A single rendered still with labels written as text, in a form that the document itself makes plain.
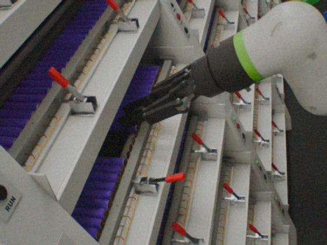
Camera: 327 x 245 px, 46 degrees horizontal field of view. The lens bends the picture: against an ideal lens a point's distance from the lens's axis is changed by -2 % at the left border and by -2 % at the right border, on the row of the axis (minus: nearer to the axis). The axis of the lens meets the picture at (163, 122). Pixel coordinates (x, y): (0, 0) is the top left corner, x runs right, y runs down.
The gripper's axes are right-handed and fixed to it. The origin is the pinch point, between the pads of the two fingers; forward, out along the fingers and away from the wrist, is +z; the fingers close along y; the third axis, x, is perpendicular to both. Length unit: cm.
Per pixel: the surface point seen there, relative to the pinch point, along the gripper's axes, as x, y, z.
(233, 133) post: -34.5, 27.2, -0.2
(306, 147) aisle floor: -99, 82, 3
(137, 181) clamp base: -4.3, -16.0, -2.1
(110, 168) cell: -1.8, -12.9, 3.7
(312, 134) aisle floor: -99, 90, -1
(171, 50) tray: -2.2, 26.8, -1.4
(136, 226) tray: -7.3, -23.8, -2.0
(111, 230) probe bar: -3.6, -26.6, -0.5
